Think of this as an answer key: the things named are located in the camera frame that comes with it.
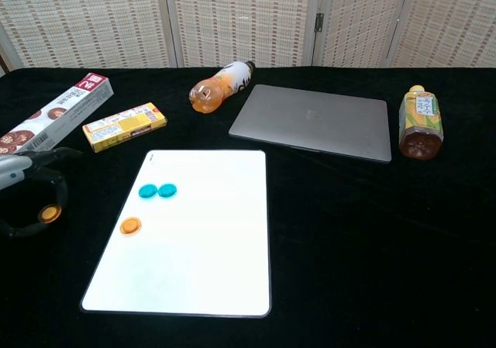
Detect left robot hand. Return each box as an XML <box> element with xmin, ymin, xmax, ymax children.
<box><xmin>0</xmin><ymin>147</ymin><xmax>84</xmax><ymax>239</ymax></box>

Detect orange round magnet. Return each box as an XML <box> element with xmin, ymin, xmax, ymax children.
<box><xmin>37</xmin><ymin>204</ymin><xmax>63</xmax><ymax>225</ymax></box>
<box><xmin>119</xmin><ymin>216</ymin><xmax>143</xmax><ymax>236</ymax></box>

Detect white magnetic board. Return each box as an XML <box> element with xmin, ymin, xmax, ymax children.
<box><xmin>78</xmin><ymin>149</ymin><xmax>272</xmax><ymax>319</ymax></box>

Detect long grey cookie box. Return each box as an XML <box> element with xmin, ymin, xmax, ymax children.
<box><xmin>0</xmin><ymin>72</ymin><xmax>115</xmax><ymax>157</ymax></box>

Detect yellow snack box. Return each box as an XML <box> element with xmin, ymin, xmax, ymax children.
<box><xmin>81</xmin><ymin>102</ymin><xmax>168</xmax><ymax>153</ymax></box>

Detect woven folding screen panel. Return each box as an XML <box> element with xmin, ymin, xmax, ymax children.
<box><xmin>387</xmin><ymin>0</ymin><xmax>496</xmax><ymax>69</ymax></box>
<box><xmin>0</xmin><ymin>0</ymin><xmax>174</xmax><ymax>70</ymax></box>
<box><xmin>312</xmin><ymin>0</ymin><xmax>411</xmax><ymax>69</ymax></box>
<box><xmin>164</xmin><ymin>0</ymin><xmax>322</xmax><ymax>69</ymax></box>

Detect orange juice bottle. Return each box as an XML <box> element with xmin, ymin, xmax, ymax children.
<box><xmin>188</xmin><ymin>60</ymin><xmax>257</xmax><ymax>115</ymax></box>

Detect grey closed laptop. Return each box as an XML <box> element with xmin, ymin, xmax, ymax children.
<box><xmin>228</xmin><ymin>84</ymin><xmax>393</xmax><ymax>164</ymax></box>

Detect black table cloth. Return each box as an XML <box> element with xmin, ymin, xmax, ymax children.
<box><xmin>0</xmin><ymin>66</ymin><xmax>496</xmax><ymax>348</ymax></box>

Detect brown tea bottle yellow label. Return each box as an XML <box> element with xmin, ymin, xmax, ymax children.
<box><xmin>398</xmin><ymin>84</ymin><xmax>445</xmax><ymax>160</ymax></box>

